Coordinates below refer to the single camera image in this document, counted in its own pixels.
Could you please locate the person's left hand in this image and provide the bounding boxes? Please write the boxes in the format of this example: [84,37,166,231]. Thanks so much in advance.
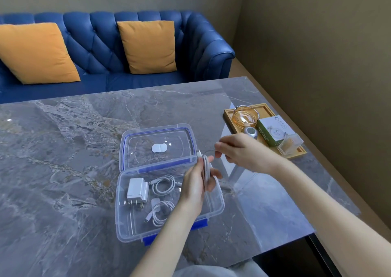
[178,156,224,218]

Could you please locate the clear box lid blue seal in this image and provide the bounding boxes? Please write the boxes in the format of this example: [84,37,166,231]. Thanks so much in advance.
[120,123,200,174]

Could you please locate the person's right forearm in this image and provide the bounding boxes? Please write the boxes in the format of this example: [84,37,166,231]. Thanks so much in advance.
[268,159,391,277]

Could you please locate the white coiled cable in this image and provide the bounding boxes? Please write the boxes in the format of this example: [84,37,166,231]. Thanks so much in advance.
[148,175,183,196]
[144,198,175,227]

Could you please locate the wooden tray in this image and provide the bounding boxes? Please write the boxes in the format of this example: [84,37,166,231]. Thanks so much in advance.
[223,103,307,159]

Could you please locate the person's light trousers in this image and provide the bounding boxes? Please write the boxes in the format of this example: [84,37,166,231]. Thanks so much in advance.
[174,259,270,277]

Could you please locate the person's left forearm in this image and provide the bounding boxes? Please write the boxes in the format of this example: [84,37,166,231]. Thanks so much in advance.
[130,205,199,277]

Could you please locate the white cable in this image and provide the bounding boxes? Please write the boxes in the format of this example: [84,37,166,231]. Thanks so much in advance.
[148,175,183,196]
[195,144,222,195]
[144,198,175,227]

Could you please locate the white charger plug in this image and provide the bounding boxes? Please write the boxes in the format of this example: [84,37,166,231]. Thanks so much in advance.
[126,177,150,211]

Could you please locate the clear toothpick box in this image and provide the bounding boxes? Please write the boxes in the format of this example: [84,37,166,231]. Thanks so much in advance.
[277,134,304,157]

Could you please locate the clear plastic storage box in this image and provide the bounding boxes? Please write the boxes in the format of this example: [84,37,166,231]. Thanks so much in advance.
[115,163,225,245]

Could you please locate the large orange cushion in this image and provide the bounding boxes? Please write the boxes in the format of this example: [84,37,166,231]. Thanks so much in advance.
[0,22,81,85]

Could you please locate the small orange cushion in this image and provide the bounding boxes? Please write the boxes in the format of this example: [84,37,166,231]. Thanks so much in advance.
[117,20,178,74]

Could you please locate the person's right hand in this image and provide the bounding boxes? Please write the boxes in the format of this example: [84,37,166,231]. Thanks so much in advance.
[214,133,280,175]

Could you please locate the amber glass ashtray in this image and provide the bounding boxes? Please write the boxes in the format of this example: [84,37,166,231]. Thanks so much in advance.
[233,105,260,128]

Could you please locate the blue tufted leather sofa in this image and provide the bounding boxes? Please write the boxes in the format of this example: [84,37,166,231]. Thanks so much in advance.
[0,10,236,104]

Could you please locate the green and white carton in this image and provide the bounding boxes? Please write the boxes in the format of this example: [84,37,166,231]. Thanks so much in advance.
[256,116,290,148]

